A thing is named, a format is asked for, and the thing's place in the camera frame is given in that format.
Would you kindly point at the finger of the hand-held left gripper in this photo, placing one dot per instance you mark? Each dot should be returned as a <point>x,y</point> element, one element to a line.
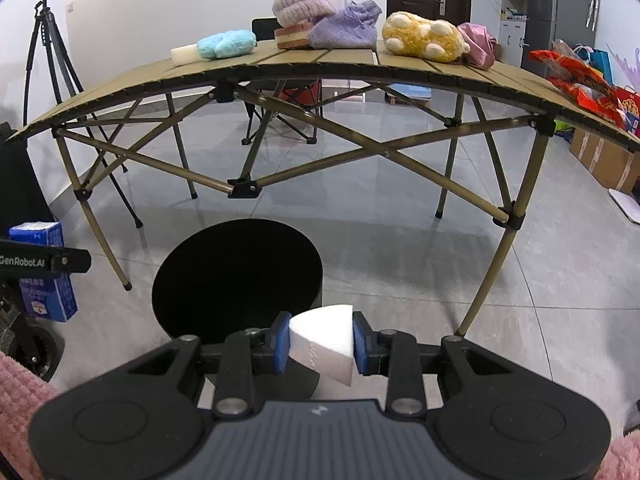
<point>72,260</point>

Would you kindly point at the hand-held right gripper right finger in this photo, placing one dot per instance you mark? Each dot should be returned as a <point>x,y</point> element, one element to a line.
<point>361,345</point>

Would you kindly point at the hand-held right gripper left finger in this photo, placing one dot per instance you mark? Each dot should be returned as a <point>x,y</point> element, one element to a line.
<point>281,345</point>

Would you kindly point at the white foam piece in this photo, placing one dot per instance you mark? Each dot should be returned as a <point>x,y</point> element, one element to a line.
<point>322,340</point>

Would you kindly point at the blue tissue pack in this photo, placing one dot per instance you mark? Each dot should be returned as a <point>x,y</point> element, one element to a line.
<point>45,295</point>

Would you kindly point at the black round trash bin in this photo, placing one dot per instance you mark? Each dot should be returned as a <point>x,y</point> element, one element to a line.
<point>235,280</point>

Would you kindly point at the yellow plush toy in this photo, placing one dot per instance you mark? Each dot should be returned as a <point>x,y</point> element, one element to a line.
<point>425,40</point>

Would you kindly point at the pink fluffy headband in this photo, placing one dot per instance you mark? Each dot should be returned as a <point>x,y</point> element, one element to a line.
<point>302,5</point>

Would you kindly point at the person's left leg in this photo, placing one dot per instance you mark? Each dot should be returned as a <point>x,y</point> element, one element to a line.
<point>20,410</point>

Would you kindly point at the person's leg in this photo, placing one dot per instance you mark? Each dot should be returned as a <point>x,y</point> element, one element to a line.
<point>20,410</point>
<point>622,460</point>

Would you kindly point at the black tripod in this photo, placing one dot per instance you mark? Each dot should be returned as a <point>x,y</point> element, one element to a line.
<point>47,35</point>

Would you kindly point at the white foam block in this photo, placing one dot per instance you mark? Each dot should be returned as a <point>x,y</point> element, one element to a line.
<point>185,54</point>

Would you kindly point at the blue fluffy cloth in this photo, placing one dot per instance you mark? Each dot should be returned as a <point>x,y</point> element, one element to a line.
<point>225,44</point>

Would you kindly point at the person's right leg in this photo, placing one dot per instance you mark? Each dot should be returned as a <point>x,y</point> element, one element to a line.
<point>622,460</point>

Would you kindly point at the tan folding camping table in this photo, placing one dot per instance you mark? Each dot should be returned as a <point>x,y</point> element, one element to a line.
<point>350,57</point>

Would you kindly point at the green pet food bag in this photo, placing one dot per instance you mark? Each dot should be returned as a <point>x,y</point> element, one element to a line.
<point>564,130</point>

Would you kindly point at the black folding chair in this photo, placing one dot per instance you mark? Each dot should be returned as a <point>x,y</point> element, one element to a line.
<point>264,30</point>

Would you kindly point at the white bathroom scale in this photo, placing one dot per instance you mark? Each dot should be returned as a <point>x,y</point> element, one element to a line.
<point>627,205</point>

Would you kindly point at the large taped cardboard box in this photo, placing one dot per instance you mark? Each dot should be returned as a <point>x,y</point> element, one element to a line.
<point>605,160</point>

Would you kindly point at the purple knit pouch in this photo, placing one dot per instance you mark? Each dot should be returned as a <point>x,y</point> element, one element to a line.
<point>345,27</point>

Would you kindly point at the pink satin cloth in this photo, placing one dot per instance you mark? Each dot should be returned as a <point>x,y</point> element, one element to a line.
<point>480,42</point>

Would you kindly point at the small red snack bag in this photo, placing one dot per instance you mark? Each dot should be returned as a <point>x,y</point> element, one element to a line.
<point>595,100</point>

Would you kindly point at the white cabinet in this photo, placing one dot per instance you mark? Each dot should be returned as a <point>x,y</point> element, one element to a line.
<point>512,40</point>

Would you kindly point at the red gift box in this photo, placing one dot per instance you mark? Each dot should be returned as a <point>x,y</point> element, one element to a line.
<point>629,107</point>

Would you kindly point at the blue gift bag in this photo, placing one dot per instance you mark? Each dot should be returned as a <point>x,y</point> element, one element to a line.
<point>601,65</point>

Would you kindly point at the purple feathery decoration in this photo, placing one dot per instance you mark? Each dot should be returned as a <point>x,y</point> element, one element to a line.
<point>627,67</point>

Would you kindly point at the grey refrigerator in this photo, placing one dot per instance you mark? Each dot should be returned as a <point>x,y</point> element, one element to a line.
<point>555,10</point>

